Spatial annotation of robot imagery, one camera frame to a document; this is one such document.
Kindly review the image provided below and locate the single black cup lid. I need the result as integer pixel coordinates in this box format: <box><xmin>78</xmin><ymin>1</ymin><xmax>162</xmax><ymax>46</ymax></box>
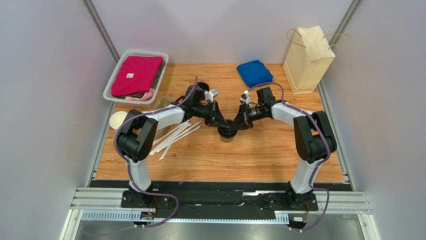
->
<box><xmin>217</xmin><ymin>127</ymin><xmax>238</xmax><ymax>139</ymax></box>

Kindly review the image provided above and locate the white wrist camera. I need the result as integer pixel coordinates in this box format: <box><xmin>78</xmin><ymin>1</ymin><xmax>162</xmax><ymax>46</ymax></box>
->
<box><xmin>204</xmin><ymin>89</ymin><xmax>219</xmax><ymax>103</ymax></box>
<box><xmin>239</xmin><ymin>90</ymin><xmax>252</xmax><ymax>105</ymax></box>

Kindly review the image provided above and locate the magenta folded cloth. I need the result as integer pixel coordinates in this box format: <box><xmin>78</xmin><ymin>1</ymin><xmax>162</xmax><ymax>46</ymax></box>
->
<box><xmin>111</xmin><ymin>55</ymin><xmax>165</xmax><ymax>97</ymax></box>

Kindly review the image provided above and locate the cardboard cup carrier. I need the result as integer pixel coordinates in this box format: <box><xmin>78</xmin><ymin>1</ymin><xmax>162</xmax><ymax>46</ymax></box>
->
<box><xmin>154</xmin><ymin>96</ymin><xmax>175</xmax><ymax>138</ymax></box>

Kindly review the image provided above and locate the blue folded cloth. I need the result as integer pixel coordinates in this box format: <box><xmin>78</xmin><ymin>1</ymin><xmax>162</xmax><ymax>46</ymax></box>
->
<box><xmin>236</xmin><ymin>60</ymin><xmax>274</xmax><ymax>88</ymax></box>

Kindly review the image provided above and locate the stack of paper cups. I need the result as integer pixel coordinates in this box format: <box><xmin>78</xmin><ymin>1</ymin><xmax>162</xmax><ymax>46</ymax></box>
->
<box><xmin>109</xmin><ymin>111</ymin><xmax>128</xmax><ymax>132</ymax></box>

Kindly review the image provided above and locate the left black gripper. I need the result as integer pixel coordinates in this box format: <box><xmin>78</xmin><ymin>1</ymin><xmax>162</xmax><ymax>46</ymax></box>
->
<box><xmin>193</xmin><ymin>101</ymin><xmax>229</xmax><ymax>130</ymax></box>

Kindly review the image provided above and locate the beige paper bag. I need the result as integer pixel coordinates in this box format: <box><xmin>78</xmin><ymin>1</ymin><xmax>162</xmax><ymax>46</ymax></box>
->
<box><xmin>282</xmin><ymin>25</ymin><xmax>351</xmax><ymax>95</ymax></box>

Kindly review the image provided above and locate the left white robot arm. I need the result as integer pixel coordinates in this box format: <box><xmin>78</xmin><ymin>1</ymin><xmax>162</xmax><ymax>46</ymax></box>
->
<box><xmin>113</xmin><ymin>84</ymin><xmax>230</xmax><ymax>196</ymax></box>

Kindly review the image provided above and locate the aluminium frame rail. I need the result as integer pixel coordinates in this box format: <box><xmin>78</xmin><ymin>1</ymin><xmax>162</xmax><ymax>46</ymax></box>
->
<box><xmin>69</xmin><ymin>187</ymin><xmax>381</xmax><ymax>240</ymax></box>

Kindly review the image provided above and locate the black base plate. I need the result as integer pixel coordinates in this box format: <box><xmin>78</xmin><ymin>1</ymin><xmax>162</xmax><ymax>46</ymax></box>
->
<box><xmin>120</xmin><ymin>181</ymin><xmax>319</xmax><ymax>220</ymax></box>

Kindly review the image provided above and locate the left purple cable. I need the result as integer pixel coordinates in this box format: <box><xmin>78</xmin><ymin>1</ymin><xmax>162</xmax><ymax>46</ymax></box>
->
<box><xmin>113</xmin><ymin>76</ymin><xmax>200</xmax><ymax>229</ymax></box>

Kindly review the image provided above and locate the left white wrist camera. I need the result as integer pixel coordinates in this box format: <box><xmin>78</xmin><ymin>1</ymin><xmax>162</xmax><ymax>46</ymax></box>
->
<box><xmin>204</xmin><ymin>89</ymin><xmax>219</xmax><ymax>103</ymax></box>

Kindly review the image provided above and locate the stack of black lids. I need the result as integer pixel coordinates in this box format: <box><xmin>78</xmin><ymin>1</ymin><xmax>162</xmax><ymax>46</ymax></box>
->
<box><xmin>197</xmin><ymin>82</ymin><xmax>210</xmax><ymax>92</ymax></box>

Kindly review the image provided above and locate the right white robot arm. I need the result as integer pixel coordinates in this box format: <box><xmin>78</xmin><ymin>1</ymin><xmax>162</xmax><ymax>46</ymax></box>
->
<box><xmin>228</xmin><ymin>87</ymin><xmax>337</xmax><ymax>205</ymax></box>

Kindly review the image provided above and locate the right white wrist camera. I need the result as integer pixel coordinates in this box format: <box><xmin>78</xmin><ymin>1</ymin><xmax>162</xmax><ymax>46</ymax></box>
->
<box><xmin>239</xmin><ymin>90</ymin><xmax>252</xmax><ymax>105</ymax></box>

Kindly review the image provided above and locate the white wrapped straw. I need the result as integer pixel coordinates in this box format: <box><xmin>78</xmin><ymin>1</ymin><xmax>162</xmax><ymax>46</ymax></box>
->
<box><xmin>149</xmin><ymin>123</ymin><xmax>192</xmax><ymax>156</ymax></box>
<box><xmin>156</xmin><ymin>125</ymin><xmax>201</xmax><ymax>153</ymax></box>
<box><xmin>159</xmin><ymin>145</ymin><xmax>172</xmax><ymax>161</ymax></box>
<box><xmin>149</xmin><ymin>121</ymin><xmax>201</xmax><ymax>156</ymax></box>
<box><xmin>153</xmin><ymin>118</ymin><xmax>192</xmax><ymax>145</ymax></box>

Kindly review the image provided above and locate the single brown paper cup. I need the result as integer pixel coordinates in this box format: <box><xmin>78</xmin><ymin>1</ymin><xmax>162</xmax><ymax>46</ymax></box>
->
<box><xmin>220</xmin><ymin>136</ymin><xmax>234</xmax><ymax>143</ymax></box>

